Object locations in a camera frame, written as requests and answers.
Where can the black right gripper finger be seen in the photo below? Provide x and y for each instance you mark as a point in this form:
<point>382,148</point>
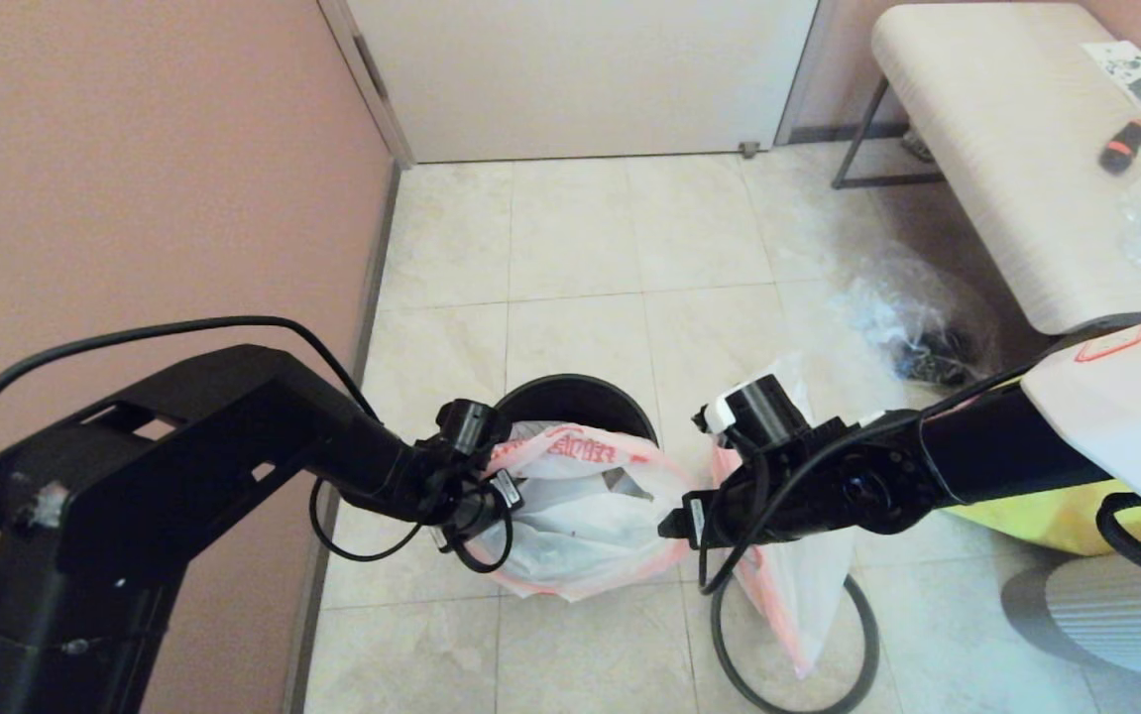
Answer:
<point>677,534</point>
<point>679,518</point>

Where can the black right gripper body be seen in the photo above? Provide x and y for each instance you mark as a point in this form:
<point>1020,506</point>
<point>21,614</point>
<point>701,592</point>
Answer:
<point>828,486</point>

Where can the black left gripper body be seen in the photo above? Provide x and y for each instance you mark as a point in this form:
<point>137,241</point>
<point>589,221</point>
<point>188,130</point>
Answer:
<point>451,496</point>

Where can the white red plastic bag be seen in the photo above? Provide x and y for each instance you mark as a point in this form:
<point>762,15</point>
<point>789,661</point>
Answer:
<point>580,540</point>

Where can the used translucent trash bag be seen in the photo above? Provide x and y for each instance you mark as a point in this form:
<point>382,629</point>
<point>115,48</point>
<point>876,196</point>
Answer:
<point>798,615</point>

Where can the black round trash bin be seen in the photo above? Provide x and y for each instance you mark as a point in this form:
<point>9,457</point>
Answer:
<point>570,395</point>

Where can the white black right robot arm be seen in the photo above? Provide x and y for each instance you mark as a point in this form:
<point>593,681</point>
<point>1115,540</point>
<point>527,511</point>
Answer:
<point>1026,446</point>

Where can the grey ribbed robot base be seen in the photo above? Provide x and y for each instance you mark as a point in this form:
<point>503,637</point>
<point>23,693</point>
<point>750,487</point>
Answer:
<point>1125,625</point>

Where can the crumpled clear plastic bag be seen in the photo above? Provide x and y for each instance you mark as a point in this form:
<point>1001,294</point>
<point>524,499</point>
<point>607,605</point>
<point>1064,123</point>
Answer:
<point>887,302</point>

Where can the yellow shopping bag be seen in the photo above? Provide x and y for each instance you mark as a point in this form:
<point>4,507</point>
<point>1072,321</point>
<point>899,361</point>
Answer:
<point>1056,518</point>

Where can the black left wrist motor cylinder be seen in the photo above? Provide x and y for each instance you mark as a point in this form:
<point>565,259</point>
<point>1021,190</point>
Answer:
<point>473,426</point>

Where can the black tangled object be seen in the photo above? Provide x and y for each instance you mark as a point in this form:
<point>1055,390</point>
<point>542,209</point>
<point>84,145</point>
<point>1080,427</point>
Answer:
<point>932,359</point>

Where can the light wood-grain table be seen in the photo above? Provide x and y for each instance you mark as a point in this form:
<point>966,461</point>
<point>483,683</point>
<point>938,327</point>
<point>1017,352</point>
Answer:
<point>1006,149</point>

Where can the white door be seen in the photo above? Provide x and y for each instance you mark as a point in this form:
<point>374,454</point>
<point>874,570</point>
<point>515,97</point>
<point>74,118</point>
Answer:
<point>580,79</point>

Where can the black orange marker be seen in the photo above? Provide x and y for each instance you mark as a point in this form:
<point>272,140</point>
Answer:
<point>1122,149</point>

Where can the black and white booklet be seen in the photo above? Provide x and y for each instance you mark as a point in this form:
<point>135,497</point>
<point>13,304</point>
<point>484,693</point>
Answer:
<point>1130,71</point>

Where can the black metal table frame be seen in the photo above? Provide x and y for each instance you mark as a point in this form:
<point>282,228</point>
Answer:
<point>857,135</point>

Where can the grey door frame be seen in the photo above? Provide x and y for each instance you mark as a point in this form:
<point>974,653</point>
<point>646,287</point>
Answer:
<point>382,109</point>

